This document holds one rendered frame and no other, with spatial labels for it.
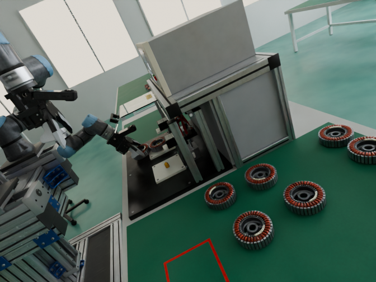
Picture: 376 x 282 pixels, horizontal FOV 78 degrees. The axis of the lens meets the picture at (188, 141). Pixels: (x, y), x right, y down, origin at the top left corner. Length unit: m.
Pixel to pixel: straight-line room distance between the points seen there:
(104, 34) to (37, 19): 1.24
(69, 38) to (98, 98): 1.33
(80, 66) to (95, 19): 1.02
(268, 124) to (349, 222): 0.44
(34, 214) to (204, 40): 0.96
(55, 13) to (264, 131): 5.29
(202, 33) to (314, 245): 0.74
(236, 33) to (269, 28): 5.81
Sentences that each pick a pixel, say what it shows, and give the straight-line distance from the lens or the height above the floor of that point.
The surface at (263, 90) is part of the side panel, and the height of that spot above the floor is 1.00.
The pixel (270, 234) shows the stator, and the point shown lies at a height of 0.78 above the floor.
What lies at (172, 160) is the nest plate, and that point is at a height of 0.78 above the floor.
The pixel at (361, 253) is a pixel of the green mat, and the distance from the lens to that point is 0.71.
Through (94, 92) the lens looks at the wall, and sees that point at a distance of 5.83.
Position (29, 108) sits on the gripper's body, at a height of 1.29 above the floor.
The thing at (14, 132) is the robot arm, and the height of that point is 1.16.
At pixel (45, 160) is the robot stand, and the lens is 1.60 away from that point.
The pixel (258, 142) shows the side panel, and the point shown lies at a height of 0.81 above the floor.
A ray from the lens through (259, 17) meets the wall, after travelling 6.62.
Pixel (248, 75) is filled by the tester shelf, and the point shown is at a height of 1.09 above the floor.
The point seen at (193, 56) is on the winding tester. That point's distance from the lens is 0.90.
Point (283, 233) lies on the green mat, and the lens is 0.74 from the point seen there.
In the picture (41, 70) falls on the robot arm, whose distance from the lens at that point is 1.35.
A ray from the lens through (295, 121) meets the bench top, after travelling 1.20.
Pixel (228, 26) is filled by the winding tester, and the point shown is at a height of 1.25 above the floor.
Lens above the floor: 1.34
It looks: 26 degrees down
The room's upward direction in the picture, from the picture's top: 25 degrees counter-clockwise
